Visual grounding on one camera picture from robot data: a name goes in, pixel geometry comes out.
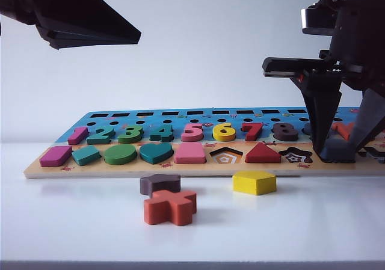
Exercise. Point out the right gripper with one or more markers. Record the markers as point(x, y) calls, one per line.
point(361, 47)

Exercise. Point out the dark grey square block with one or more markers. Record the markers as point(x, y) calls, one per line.
point(337, 151)

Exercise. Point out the dark grey number nine piece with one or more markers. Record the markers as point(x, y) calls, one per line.
point(306, 129)

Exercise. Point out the brown number eight piece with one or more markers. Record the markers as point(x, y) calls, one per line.
point(284, 136)

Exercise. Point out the red triangle block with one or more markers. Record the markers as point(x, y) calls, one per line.
point(263, 155)

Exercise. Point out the red number seven piece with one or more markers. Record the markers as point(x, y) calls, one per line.
point(252, 133)

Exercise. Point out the magenta number one piece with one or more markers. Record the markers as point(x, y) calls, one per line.
point(77, 135)

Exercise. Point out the teal number two piece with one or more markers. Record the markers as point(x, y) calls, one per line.
point(100, 137)

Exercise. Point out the yellow pentagon block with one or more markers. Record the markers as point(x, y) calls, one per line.
point(254, 182)

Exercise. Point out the green number three piece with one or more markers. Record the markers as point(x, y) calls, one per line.
point(130, 137)

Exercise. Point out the yellow number six piece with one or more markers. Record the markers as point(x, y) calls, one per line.
point(224, 137)

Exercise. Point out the teal rhombus block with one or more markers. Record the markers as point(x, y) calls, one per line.
point(87, 155)

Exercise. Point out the green circle block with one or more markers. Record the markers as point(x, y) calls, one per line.
point(120, 155)

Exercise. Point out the teal number four piece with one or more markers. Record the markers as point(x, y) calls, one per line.
point(164, 135)

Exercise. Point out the magenta rectangle block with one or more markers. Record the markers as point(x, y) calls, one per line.
point(55, 155)

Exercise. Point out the teal heart block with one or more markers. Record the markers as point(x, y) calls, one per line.
point(156, 153)

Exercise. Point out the colourful wooden puzzle board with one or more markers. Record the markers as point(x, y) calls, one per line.
point(135, 170)

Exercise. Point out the pink number five piece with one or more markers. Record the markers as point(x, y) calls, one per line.
point(192, 136)

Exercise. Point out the pink trapezoid block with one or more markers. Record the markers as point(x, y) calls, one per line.
point(190, 154)

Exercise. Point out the brown star block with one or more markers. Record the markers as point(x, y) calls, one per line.
point(159, 182)

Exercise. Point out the orange cross block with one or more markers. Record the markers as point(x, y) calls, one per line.
point(170, 207)

